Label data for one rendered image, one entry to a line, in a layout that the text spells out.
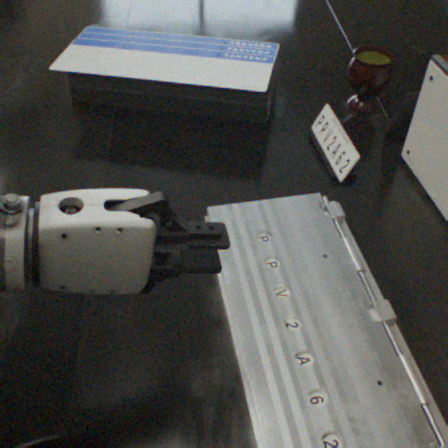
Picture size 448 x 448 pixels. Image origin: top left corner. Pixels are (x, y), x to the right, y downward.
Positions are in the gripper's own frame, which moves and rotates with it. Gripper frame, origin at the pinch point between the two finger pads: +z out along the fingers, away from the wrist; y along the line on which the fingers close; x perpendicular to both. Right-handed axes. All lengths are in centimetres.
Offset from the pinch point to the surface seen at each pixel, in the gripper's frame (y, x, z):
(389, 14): 5, -91, 66
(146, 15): 19, -101, 5
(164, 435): 20.5, 9.2, -1.8
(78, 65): 12, -57, -12
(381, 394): 11.2, 10.8, 20.4
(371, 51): 0, -53, 42
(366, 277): 11.9, -6.4, 26.3
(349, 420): 12.1, 13.0, 16.1
